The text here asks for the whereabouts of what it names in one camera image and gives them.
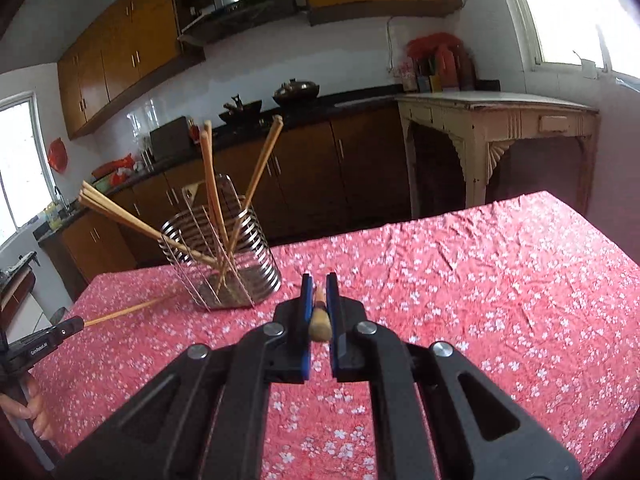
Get steel wire utensil holder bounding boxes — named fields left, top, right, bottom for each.
left=158, top=174, right=283, bottom=310

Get bright window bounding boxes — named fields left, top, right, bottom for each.
left=492, top=0, right=640, bottom=87

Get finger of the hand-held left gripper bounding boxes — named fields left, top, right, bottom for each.
left=5, top=315, right=85, bottom=362

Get brown lower kitchen cabinets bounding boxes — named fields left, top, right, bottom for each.
left=39, top=105, right=417, bottom=287

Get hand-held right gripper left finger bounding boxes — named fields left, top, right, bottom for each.
left=55, top=273, right=314, bottom=480

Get white wall cable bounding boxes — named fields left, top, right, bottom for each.
left=385, top=15, right=397, bottom=79

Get black kitchen countertop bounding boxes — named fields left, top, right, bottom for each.
left=32, top=87, right=501, bottom=244

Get dark cluttered stand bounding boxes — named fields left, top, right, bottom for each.
left=0, top=251, right=40, bottom=322

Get black box appliance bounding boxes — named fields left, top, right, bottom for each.
left=148, top=115, right=195, bottom=162

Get bottles by sink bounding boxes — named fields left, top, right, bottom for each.
left=42, top=202, right=64, bottom=231

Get red wall hanging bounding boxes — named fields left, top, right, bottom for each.
left=48, top=137, right=69, bottom=172

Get cream wooden side table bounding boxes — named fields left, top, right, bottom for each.
left=394, top=91, right=601, bottom=222

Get side window with white frame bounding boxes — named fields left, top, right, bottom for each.
left=0, top=92, right=59, bottom=247

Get black wok with lid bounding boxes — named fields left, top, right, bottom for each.
left=272, top=78, right=321, bottom=107

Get bottles and packets cluster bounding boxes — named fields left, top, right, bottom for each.
left=399, top=32, right=479, bottom=94

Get red floral tablecloth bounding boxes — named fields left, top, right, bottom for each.
left=29, top=190, right=640, bottom=480

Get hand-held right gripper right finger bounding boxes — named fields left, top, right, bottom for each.
left=325, top=271, right=584, bottom=480

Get person's left hand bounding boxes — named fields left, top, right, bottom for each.
left=0, top=377, right=55, bottom=441

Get open black wok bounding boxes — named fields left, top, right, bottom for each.
left=218, top=94, right=264, bottom=126

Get red plastic bags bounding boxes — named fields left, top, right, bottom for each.
left=92, top=153, right=137, bottom=189

